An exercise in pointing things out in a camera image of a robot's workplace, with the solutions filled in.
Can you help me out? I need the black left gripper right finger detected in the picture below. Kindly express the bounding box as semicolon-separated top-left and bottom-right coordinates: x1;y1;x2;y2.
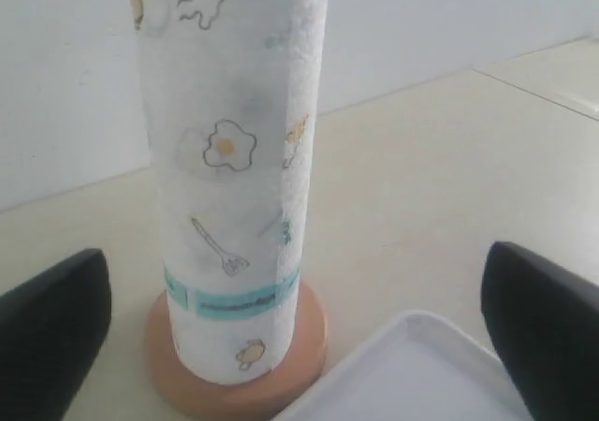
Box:
480;241;598;420

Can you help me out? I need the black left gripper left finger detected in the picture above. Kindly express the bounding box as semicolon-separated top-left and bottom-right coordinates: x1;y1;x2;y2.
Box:
1;249;111;420

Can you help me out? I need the printed white paper towel roll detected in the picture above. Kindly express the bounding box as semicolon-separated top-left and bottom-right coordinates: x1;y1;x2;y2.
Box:
130;0;329;385

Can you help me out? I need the wooden paper towel holder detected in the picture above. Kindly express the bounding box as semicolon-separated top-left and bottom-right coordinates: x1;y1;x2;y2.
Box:
144;281;328;420

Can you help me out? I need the white plastic tray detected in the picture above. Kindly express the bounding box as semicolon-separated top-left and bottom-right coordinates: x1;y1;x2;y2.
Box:
277;311;531;421

